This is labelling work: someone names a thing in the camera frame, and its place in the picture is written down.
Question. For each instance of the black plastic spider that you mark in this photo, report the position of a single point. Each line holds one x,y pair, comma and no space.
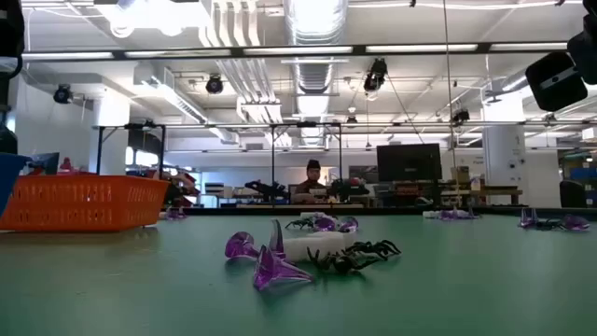
378,247
549,225
298,224
342,263

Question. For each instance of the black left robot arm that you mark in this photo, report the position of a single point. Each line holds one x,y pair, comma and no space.
9,28

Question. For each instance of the background black robot arm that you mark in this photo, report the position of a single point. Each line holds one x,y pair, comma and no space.
347,187
267,189

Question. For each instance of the blue storage bins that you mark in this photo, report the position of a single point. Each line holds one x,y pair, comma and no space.
583,173

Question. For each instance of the white round column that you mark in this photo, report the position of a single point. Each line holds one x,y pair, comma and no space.
506,158

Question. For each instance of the black ceiling spot lamp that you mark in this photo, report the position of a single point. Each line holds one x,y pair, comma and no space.
214,85
375,74
63,94
461,116

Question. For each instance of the thin hanging rod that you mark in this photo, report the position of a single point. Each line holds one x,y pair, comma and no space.
449,84

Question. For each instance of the black office chair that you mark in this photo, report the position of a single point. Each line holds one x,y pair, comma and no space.
573,193

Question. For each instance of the wooden desk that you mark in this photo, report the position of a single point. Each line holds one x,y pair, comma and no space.
485,191

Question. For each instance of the cardboard box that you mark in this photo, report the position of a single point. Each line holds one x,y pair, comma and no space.
462,173

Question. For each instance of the black computer monitor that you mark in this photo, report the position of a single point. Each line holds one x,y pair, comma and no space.
409,162

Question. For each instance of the person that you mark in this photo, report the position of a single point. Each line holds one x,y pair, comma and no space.
312,184

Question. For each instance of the red storage bins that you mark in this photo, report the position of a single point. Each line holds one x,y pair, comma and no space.
184,184

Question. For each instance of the orange plastic basket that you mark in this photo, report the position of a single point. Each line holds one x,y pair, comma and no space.
84,200

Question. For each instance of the small dark monitor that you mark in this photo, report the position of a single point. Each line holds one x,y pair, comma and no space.
44,162

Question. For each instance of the blue plastic basket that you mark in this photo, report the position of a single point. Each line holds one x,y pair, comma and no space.
7,177

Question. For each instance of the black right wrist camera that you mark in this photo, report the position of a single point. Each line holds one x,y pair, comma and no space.
555,81

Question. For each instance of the silver ventilation duct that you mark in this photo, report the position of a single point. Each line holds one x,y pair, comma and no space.
316,23

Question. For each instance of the black overhead frame beam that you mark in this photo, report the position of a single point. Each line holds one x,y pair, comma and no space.
298,50

